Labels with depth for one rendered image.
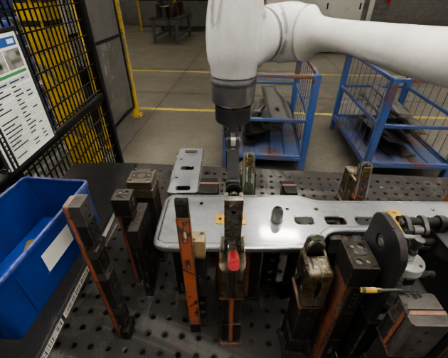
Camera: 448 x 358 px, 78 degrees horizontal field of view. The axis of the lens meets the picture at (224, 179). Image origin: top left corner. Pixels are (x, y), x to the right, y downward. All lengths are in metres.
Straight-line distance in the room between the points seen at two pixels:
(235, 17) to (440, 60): 0.29
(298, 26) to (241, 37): 0.13
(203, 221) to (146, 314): 0.36
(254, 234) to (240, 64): 0.42
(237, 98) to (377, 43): 0.24
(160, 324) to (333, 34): 0.86
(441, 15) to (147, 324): 16.29
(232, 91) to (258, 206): 0.40
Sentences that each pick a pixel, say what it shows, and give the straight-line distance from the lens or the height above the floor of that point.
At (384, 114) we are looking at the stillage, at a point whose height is 0.67.
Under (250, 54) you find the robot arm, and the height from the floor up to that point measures 1.44.
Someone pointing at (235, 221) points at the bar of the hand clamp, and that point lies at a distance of 0.56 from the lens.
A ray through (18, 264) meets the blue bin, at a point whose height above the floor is 1.16.
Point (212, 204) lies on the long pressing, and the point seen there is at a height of 1.00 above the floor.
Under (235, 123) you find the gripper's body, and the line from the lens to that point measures 0.58.
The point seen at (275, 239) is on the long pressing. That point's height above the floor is 1.00.
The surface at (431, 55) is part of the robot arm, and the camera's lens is 0.41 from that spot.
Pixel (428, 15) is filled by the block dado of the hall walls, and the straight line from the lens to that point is 16.30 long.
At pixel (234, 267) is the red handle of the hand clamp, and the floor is 1.14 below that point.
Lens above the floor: 1.54
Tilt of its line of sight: 35 degrees down
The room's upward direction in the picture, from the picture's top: straight up
